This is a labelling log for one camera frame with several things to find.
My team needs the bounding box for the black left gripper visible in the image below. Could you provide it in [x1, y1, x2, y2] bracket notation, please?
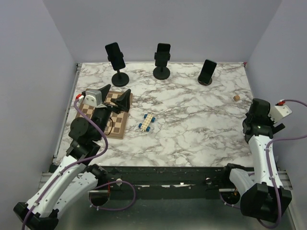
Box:
[91, 84, 131, 141]

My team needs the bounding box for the black phone stand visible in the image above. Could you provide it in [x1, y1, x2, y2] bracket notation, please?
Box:
[107, 50, 130, 87]
[153, 51, 170, 80]

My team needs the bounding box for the black phone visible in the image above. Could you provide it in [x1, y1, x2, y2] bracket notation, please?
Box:
[200, 59, 217, 76]
[155, 43, 171, 62]
[105, 42, 126, 71]

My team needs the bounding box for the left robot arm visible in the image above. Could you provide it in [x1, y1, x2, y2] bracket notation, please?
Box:
[13, 84, 131, 230]

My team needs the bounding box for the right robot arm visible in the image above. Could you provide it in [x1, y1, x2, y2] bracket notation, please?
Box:
[221, 98, 292, 223]

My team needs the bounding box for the wooden chessboard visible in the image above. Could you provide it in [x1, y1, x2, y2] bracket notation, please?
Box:
[79, 91, 129, 139]

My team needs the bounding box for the toy car with blue wheels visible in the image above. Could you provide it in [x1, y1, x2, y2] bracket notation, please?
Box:
[139, 114, 155, 132]

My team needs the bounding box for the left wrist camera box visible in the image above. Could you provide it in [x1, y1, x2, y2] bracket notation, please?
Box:
[83, 89, 103, 108]

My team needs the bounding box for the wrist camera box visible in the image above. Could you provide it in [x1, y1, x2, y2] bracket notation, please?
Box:
[268, 105, 292, 123]
[83, 89, 103, 108]

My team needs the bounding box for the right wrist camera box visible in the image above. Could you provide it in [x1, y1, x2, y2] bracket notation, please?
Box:
[268, 105, 292, 123]

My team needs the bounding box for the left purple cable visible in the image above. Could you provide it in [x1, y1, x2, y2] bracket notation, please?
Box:
[21, 98, 136, 230]

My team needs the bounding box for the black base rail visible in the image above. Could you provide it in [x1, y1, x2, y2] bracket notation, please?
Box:
[49, 164, 281, 199]

